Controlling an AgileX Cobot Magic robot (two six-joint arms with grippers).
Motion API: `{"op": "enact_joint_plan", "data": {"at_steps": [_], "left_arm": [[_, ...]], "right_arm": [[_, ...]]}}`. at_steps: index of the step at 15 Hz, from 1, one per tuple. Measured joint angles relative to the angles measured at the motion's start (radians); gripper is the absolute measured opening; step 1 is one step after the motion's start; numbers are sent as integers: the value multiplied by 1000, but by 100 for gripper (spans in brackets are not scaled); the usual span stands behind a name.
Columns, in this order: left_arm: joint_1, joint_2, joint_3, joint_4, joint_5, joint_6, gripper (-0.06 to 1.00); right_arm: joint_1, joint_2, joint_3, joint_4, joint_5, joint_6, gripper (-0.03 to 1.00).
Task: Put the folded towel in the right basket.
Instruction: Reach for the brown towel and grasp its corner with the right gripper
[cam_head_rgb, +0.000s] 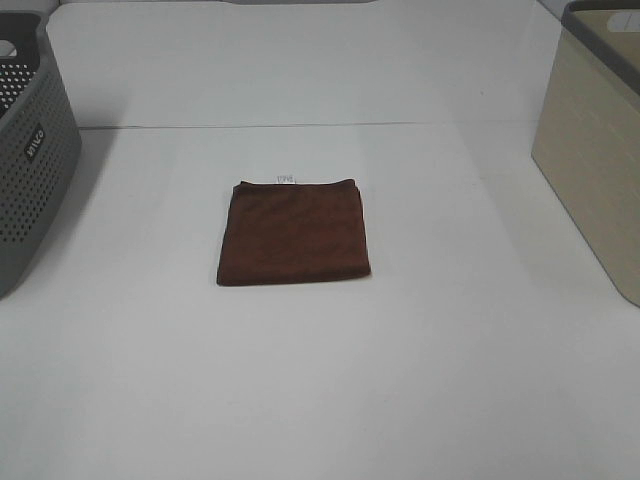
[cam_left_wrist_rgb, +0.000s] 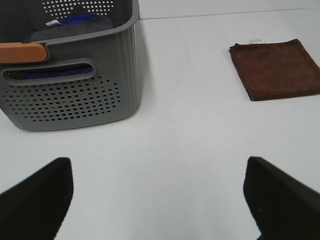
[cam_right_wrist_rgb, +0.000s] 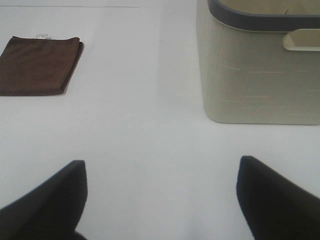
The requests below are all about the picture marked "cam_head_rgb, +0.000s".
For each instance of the brown towel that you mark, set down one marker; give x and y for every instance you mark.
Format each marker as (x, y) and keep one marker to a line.
(279, 234)

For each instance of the beige storage bin grey rim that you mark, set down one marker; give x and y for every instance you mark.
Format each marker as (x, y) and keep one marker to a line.
(587, 139)

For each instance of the grey perforated plastic basket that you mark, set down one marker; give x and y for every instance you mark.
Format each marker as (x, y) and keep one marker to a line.
(40, 142)

